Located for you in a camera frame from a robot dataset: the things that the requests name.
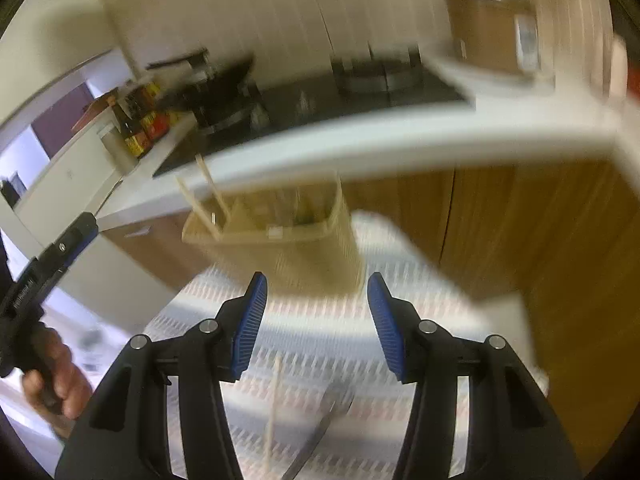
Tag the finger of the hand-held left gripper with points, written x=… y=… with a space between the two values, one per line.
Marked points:
x=70 y=245

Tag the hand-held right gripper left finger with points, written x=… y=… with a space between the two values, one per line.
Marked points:
x=250 y=330

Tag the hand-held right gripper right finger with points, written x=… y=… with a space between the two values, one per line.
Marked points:
x=385 y=330

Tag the wooden chopstick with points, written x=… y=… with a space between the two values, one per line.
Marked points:
x=274 y=410
x=197 y=207
x=212 y=187

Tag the beige plastic utensil basket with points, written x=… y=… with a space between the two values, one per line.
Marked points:
x=300 y=255

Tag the metal spoon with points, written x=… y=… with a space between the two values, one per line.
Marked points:
x=325 y=420

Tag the person's left hand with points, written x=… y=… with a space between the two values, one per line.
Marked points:
x=65 y=370

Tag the striped woven tablecloth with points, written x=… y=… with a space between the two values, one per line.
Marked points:
x=310 y=345

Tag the white refrigerator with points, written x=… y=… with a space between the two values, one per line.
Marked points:
x=65 y=175

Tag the dark sauce bottle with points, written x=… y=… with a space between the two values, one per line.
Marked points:
x=131 y=135

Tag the brown cardboard box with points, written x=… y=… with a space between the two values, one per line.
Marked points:
x=92 y=110

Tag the wooden base cabinets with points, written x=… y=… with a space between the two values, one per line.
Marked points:
x=500 y=220

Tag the white kitchen countertop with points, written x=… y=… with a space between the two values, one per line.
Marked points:
x=400 y=135

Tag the black wok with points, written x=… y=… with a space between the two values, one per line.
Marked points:
x=225 y=82

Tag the black glass gas stove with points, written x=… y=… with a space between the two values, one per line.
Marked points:
x=300 y=90

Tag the brown rice cooker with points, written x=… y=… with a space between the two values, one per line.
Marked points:
x=485 y=30

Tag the white kettle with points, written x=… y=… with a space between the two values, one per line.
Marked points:
x=619 y=67

